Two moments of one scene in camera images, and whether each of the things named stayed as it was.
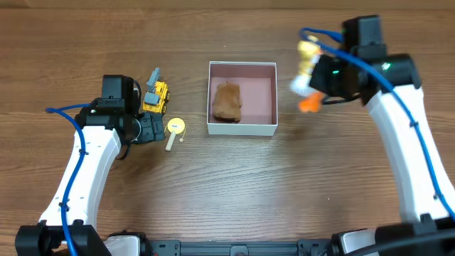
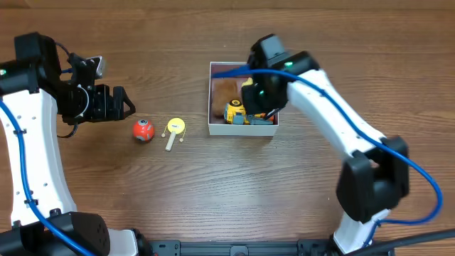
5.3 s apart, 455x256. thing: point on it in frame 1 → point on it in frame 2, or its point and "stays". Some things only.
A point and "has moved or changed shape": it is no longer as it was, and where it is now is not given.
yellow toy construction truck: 158,95 → 234,113
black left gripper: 151,127 → 117,103
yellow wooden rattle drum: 176,125 stays
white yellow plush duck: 311,100 has moved or changed shape
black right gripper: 320,76 → 257,107
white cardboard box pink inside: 258,92 stays
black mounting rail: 301,247 stays
